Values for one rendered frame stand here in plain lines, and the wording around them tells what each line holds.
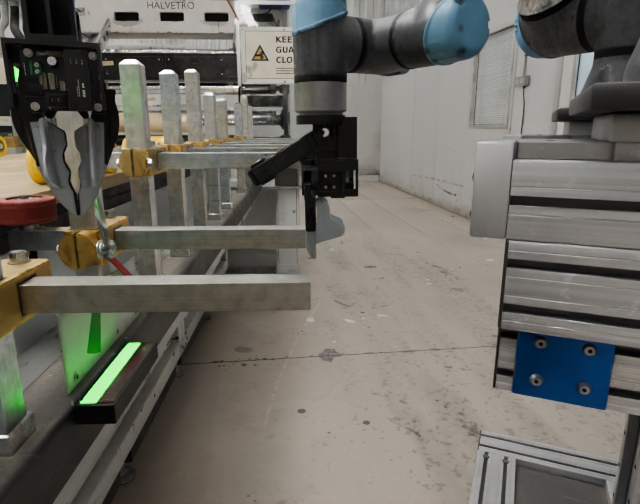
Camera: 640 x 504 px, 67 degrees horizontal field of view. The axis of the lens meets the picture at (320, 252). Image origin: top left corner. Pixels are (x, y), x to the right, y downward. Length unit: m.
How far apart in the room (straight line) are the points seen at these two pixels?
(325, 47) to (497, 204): 0.34
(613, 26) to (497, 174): 0.57
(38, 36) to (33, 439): 0.38
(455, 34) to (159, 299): 0.44
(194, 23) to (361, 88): 6.40
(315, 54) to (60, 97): 0.35
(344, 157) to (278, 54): 2.55
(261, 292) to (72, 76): 0.25
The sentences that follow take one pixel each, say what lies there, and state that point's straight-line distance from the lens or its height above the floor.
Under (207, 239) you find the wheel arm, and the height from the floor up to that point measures 0.85.
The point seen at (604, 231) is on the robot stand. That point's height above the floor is 0.92.
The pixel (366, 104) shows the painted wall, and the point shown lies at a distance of 9.73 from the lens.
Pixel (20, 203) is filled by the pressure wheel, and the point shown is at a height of 0.90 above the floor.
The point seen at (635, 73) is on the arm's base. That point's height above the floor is 1.05.
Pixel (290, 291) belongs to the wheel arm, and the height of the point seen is 0.85.
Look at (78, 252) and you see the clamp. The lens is 0.73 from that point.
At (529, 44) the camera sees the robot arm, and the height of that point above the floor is 1.17.
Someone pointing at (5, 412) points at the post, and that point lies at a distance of 0.57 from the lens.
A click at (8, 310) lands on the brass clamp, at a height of 0.84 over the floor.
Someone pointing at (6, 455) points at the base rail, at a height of 0.70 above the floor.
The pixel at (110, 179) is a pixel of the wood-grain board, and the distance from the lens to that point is 1.25.
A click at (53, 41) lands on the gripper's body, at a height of 1.07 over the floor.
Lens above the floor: 1.01
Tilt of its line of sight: 14 degrees down
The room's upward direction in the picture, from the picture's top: straight up
